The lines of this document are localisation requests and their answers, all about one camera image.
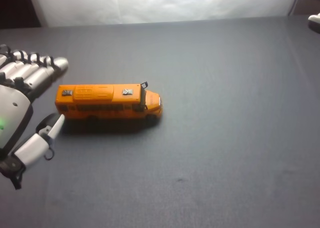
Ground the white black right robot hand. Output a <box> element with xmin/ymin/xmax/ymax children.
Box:
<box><xmin>307</xmin><ymin>12</ymin><xmax>320</xmax><ymax>35</ymax></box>

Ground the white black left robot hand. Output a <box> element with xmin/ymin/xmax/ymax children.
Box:
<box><xmin>0</xmin><ymin>44</ymin><xmax>69</xmax><ymax>191</ymax></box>

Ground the yellow toy school bus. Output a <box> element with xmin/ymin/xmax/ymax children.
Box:
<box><xmin>54</xmin><ymin>81</ymin><xmax>165</xmax><ymax>127</ymax></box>

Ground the white backdrop sheet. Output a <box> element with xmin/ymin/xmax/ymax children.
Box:
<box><xmin>26</xmin><ymin>0</ymin><xmax>301</xmax><ymax>28</ymax></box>

